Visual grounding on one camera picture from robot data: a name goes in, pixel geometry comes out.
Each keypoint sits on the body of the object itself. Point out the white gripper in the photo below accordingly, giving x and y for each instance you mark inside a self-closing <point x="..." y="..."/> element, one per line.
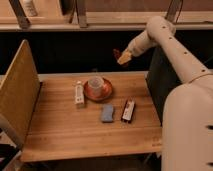
<point x="136" y="47"/>

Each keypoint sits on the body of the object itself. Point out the dark red pepper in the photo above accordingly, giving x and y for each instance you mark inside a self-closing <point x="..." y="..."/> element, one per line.
<point x="116" y="53"/>

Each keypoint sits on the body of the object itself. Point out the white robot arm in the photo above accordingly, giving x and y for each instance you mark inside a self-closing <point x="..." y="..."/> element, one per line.
<point x="187" y="128"/>

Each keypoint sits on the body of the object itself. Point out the copper round plate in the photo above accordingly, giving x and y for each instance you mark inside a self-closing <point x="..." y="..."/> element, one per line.
<point x="106" y="91"/>

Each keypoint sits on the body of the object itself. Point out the right dark side panel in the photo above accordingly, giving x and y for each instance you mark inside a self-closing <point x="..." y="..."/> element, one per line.
<point x="161" y="80"/>

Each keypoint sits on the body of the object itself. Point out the blue sponge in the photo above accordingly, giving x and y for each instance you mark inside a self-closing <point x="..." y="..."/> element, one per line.
<point x="107" y="113"/>

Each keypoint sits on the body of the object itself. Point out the left wooden side panel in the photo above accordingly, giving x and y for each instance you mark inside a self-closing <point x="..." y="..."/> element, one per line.
<point x="19" y="90"/>

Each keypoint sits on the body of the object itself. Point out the wooden shelf rail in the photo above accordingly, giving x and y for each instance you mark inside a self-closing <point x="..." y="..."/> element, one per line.
<point x="106" y="21"/>

